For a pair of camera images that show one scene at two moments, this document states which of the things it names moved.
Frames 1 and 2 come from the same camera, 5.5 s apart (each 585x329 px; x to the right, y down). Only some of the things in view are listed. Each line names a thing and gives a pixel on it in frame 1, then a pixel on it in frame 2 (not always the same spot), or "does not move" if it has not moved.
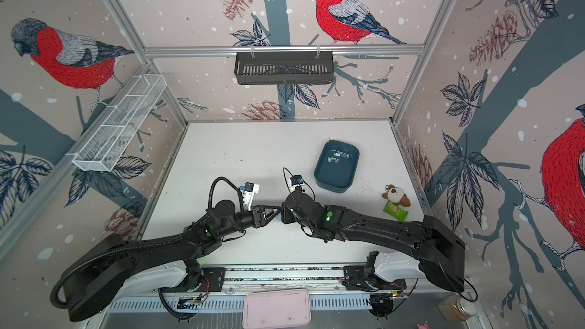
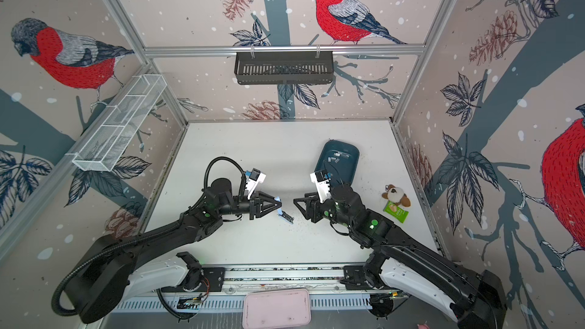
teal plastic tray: (337, 165) does not move
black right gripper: (286, 215) to (311, 204)
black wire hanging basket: (274, 68) does not move
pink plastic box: (277, 309) does not move
